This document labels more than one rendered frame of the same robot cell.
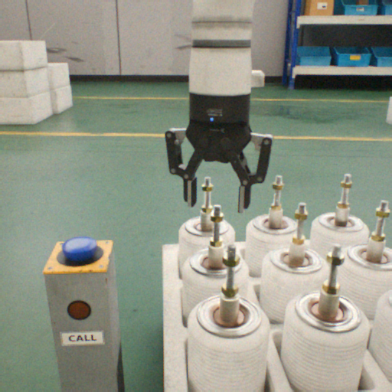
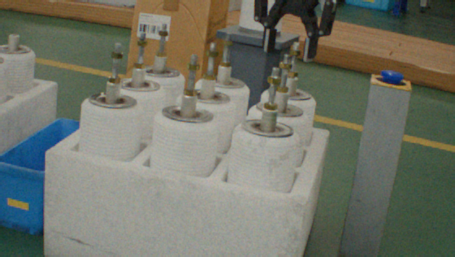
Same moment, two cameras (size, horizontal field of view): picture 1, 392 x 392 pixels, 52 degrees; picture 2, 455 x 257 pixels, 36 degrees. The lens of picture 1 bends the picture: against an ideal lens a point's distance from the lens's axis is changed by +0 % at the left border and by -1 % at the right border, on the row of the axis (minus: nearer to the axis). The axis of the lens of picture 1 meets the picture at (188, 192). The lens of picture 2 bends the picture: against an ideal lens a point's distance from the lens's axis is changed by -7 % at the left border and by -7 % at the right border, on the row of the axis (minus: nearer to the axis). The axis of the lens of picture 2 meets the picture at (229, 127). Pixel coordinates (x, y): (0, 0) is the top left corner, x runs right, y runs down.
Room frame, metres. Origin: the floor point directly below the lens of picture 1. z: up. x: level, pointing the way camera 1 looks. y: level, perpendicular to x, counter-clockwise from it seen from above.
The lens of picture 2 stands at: (1.62, 0.16, 0.55)
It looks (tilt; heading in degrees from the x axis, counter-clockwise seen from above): 16 degrees down; 194
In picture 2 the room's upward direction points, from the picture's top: 7 degrees clockwise
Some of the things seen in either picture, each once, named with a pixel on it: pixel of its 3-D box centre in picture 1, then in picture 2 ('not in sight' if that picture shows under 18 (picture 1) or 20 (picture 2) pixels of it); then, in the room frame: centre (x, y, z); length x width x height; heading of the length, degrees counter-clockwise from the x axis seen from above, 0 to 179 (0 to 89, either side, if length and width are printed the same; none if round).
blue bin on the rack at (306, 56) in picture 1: (311, 56); not in sight; (5.02, -1.46, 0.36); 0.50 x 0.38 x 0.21; 176
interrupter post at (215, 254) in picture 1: (216, 254); (280, 102); (0.50, -0.04, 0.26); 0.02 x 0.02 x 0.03
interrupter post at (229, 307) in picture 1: (229, 306); (290, 86); (0.38, -0.05, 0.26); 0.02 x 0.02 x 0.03
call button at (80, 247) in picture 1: (80, 250); (392, 78); (0.41, 0.13, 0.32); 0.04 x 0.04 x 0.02
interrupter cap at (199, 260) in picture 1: (215, 262); (279, 110); (0.50, -0.04, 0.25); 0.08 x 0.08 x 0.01
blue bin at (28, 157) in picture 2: not in sight; (51, 173); (0.52, -0.43, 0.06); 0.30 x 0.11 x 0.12; 4
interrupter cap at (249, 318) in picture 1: (228, 315); (289, 93); (0.38, -0.05, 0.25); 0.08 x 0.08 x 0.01
